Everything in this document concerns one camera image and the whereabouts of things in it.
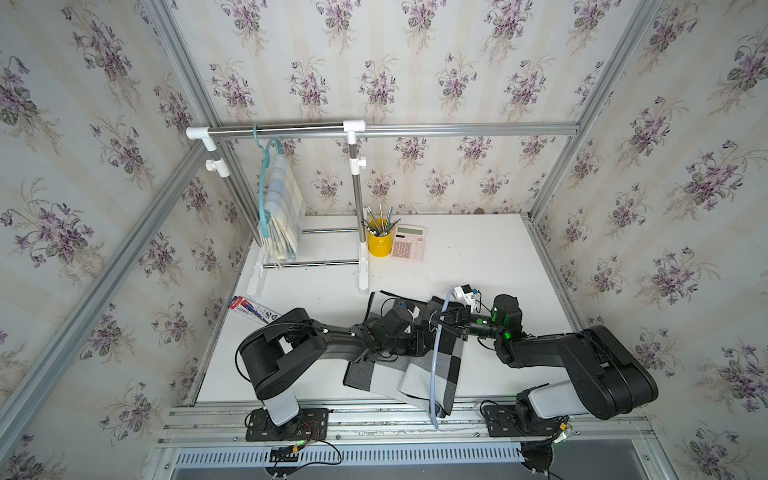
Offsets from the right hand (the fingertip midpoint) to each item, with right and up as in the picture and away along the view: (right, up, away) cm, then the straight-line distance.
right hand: (437, 323), depth 79 cm
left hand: (0, -10, +3) cm, 11 cm away
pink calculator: (-6, +22, +30) cm, 38 cm away
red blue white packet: (-56, +1, +13) cm, 57 cm away
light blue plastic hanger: (-2, -16, -1) cm, 17 cm away
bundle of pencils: (-16, +27, +25) cm, 41 cm away
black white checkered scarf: (-7, -14, -3) cm, 16 cm away
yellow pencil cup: (-16, +21, +25) cm, 36 cm away
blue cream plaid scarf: (-42, +31, +4) cm, 53 cm away
